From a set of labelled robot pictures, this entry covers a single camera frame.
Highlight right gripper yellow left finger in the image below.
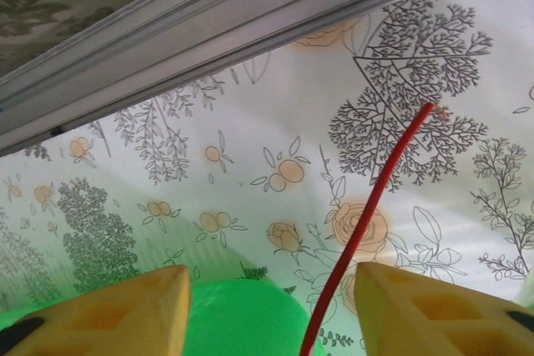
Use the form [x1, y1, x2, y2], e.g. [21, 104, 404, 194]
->
[0, 263, 193, 356]

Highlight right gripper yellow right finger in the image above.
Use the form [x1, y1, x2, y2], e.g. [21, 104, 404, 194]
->
[353, 261, 534, 356]

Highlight aluminium table side rail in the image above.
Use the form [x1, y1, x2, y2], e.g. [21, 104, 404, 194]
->
[0, 0, 534, 157]

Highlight red cable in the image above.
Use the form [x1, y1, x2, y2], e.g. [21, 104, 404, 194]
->
[299, 102, 436, 356]

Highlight green plastic basket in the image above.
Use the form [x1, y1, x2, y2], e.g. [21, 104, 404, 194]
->
[0, 278, 327, 356]

